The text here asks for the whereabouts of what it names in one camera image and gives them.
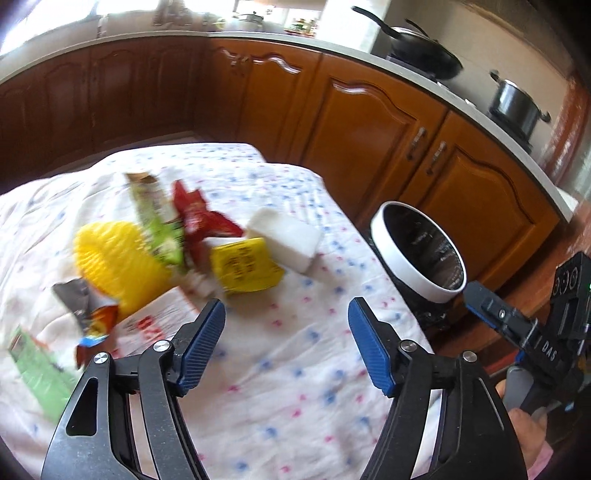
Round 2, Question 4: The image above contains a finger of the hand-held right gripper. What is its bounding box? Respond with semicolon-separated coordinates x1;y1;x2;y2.
464;281;539;356

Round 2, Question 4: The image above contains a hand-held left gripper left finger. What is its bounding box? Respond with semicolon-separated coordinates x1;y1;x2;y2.
41;298;227;480

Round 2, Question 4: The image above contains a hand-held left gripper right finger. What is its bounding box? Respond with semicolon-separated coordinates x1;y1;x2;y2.
347;296;528;480

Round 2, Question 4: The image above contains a red and white carton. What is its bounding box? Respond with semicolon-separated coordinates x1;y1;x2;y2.
108;285;206;361

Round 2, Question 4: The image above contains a white trash bin black liner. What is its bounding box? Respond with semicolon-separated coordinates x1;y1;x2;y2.
369;200;468;330

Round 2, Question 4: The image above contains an orange and blue snack wrapper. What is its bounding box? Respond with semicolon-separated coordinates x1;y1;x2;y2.
52;277;121;370

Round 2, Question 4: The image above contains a person's right forearm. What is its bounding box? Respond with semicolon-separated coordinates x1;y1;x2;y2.
526;442;556;480

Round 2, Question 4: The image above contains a person's right hand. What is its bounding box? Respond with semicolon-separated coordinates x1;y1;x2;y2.
495;378;551;468

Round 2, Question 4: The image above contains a crumpled white wrapper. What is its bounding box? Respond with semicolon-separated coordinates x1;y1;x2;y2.
182;270;218;298

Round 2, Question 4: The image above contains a yellow paper packet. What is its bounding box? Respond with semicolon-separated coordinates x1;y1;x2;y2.
210;237;286;296

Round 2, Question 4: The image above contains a white floral tablecloth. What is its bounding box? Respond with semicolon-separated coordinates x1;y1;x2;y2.
0;142;444;480

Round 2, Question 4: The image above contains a yellow foam fruit net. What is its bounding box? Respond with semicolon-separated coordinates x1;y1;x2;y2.
74;220;174;319

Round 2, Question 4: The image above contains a red snack wrapper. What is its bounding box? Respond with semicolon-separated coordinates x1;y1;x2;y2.
172;180;245;259

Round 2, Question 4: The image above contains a white foam block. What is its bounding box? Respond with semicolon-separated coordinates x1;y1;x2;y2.
245;207;324;276

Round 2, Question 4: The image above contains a green snack wrapper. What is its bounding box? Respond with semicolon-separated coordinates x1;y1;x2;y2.
126;172;188;268

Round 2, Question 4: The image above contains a green carton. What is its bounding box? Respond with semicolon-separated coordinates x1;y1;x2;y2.
7;324;79;423

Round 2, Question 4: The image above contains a steel cooking pot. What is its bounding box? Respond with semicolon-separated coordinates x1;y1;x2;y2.
488;70;552;136

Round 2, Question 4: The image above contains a brown wooden kitchen cabinet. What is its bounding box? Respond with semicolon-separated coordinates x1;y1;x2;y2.
0;37;575;296

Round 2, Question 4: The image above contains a black gas stove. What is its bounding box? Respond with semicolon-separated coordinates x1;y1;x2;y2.
385;52;534;153

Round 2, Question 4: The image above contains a black wok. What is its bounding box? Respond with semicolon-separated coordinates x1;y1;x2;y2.
351;6;464;80

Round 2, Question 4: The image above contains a grey kitchen countertop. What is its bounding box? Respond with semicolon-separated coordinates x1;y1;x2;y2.
0;28;578;222

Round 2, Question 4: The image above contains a lidded steel pot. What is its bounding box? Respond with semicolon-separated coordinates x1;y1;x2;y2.
232;11;265;32

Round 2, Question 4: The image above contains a row of condiment bottles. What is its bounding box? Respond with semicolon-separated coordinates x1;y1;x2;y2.
285;17;320;37

